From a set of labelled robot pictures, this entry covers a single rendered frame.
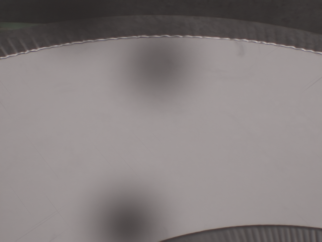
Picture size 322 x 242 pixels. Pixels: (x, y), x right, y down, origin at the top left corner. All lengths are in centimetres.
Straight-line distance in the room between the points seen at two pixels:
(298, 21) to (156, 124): 48
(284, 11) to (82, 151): 53
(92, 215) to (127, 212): 3
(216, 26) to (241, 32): 3
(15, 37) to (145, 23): 15
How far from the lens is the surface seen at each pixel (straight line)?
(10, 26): 104
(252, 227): 62
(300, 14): 110
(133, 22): 80
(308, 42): 84
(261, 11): 108
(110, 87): 71
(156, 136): 67
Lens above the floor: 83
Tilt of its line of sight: 44 degrees down
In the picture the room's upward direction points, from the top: 170 degrees clockwise
